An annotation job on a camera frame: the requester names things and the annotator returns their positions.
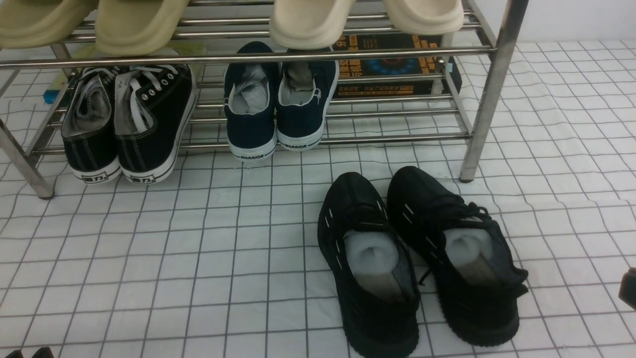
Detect black printed cardboard box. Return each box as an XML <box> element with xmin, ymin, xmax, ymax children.
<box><xmin>332</xmin><ymin>33</ymin><xmax>450</xmax><ymax>99</ymax></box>

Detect navy canvas sneaker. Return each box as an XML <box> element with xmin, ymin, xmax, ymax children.
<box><xmin>224</xmin><ymin>63</ymin><xmax>280</xmax><ymax>163</ymax></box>
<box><xmin>276</xmin><ymin>60</ymin><xmax>340</xmax><ymax>152</ymax></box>

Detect right cream foam slipper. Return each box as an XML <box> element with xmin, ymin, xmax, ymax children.
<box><xmin>383</xmin><ymin>0</ymin><xmax>464</xmax><ymax>35</ymax></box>

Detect black canvas sneaker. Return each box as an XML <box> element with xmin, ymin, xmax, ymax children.
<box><xmin>114</xmin><ymin>64</ymin><xmax>199</xmax><ymax>185</ymax></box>
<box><xmin>61</xmin><ymin>66</ymin><xmax>127</xmax><ymax>185</ymax></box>

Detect black knit sneaker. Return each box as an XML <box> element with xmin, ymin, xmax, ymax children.
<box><xmin>317</xmin><ymin>172</ymin><xmax>420</xmax><ymax>358</ymax></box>
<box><xmin>388</xmin><ymin>166</ymin><xmax>529</xmax><ymax>347</ymax></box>

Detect beige foam slipper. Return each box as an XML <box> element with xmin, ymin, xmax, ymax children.
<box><xmin>0</xmin><ymin>0</ymin><xmax>98</xmax><ymax>49</ymax></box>
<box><xmin>95</xmin><ymin>0</ymin><xmax>189</xmax><ymax>56</ymax></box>

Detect right black canvas sneaker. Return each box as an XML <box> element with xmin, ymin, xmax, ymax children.
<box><xmin>114</xmin><ymin>64</ymin><xmax>199</xmax><ymax>185</ymax></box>

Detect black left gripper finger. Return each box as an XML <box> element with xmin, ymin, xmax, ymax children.
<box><xmin>32</xmin><ymin>347</ymin><xmax>55</xmax><ymax>358</ymax></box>
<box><xmin>5</xmin><ymin>351</ymin><xmax>24</xmax><ymax>358</ymax></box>

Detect left navy canvas sneaker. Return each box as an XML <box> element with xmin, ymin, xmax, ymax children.
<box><xmin>224</xmin><ymin>63</ymin><xmax>280</xmax><ymax>163</ymax></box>

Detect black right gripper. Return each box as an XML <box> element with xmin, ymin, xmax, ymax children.
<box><xmin>619</xmin><ymin>268</ymin><xmax>636</xmax><ymax>310</ymax></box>

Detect white checkered floor cloth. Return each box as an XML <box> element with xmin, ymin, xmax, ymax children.
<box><xmin>0</xmin><ymin>40</ymin><xmax>636</xmax><ymax>358</ymax></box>

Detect cream foam slipper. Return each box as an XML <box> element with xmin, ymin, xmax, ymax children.
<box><xmin>383</xmin><ymin>0</ymin><xmax>464</xmax><ymax>35</ymax></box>
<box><xmin>269</xmin><ymin>0</ymin><xmax>355</xmax><ymax>50</ymax></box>

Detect silver metal shoe rack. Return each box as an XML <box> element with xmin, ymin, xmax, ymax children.
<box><xmin>0</xmin><ymin>0</ymin><xmax>528</xmax><ymax>200</ymax></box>

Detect right navy canvas sneaker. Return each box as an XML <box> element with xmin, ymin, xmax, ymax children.
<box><xmin>276</xmin><ymin>60</ymin><xmax>340</xmax><ymax>152</ymax></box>

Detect left black canvas sneaker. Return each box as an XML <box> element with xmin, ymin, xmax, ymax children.
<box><xmin>61</xmin><ymin>66</ymin><xmax>127</xmax><ymax>185</ymax></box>

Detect left beige foam slipper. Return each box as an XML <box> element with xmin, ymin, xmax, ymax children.
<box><xmin>0</xmin><ymin>0</ymin><xmax>98</xmax><ymax>49</ymax></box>

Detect blue small block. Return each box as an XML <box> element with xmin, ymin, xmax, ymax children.
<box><xmin>42</xmin><ymin>89</ymin><xmax>61</xmax><ymax>104</ymax></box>

